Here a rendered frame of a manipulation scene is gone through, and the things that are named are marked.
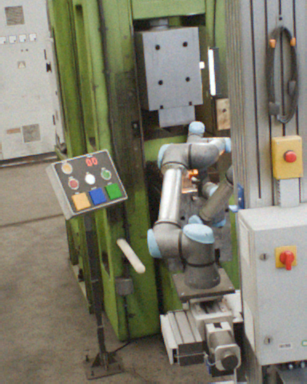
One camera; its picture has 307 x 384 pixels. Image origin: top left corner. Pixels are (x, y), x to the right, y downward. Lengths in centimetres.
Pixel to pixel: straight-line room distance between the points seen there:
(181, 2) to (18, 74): 519
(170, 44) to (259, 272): 172
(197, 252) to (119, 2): 153
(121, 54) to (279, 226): 179
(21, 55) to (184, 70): 527
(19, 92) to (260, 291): 684
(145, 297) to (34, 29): 532
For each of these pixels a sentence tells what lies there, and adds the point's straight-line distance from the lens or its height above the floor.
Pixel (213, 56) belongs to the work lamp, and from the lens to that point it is 376.
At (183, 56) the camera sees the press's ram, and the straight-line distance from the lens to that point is 360.
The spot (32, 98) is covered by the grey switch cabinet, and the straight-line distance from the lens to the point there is 877.
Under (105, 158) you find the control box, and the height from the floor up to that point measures 116.
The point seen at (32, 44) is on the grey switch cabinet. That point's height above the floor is 148.
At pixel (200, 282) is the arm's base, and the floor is 85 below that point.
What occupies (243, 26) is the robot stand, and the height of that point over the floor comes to 183.
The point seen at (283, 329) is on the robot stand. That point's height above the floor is 88.
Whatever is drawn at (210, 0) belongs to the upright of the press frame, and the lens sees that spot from 379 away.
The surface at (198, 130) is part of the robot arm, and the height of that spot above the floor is 129.
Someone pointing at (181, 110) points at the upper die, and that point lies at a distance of 362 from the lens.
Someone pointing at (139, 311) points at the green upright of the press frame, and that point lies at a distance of 404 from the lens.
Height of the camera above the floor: 195
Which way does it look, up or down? 15 degrees down
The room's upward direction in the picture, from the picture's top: 5 degrees counter-clockwise
